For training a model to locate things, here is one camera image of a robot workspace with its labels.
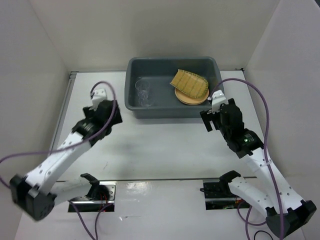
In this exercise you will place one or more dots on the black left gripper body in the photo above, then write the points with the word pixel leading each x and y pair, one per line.
pixel 117 118

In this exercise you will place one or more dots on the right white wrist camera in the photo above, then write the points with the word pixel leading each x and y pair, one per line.
pixel 217 99

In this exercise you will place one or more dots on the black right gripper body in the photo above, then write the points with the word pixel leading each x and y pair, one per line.
pixel 223 128

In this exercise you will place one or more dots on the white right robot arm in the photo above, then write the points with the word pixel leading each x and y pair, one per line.
pixel 285 211

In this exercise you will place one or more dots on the woven bamboo tray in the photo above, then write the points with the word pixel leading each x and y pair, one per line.
pixel 191 84

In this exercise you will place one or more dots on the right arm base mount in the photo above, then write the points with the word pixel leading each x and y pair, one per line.
pixel 215 198

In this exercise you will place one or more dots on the clear glass cup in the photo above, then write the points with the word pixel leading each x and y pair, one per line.
pixel 143 89

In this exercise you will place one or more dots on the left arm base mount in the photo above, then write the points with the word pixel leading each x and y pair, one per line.
pixel 104 199

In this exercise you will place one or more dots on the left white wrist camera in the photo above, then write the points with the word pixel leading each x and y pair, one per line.
pixel 98 96

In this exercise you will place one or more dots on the yellow plate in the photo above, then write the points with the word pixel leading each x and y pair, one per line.
pixel 185 99

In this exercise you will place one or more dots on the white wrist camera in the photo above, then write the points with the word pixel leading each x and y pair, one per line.
pixel 98 96
pixel 217 99

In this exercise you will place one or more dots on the grey plastic bin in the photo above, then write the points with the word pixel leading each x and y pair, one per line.
pixel 159 72

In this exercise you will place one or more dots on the aluminium table edge rail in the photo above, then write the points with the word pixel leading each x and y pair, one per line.
pixel 63 110

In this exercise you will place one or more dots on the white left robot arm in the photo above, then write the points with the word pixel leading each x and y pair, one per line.
pixel 38 191

